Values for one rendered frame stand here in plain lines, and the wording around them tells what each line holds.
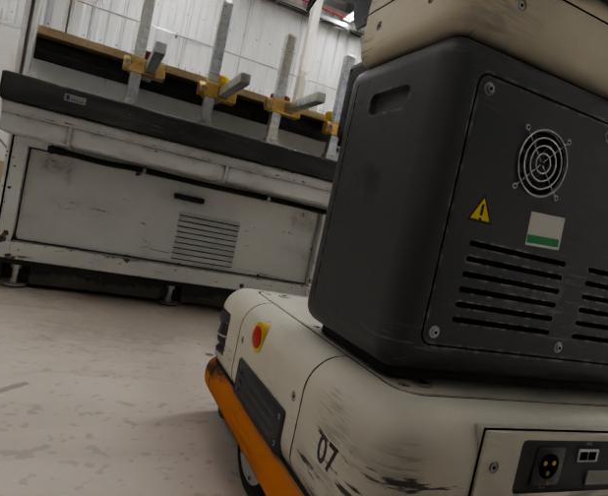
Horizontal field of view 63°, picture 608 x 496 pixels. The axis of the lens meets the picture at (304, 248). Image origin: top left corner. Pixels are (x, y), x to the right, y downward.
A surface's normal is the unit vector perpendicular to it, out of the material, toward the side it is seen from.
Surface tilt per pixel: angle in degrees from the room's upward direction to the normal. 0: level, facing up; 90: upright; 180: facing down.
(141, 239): 90
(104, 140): 90
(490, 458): 90
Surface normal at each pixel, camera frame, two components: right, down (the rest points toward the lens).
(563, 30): 0.39, 0.13
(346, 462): -0.86, -0.15
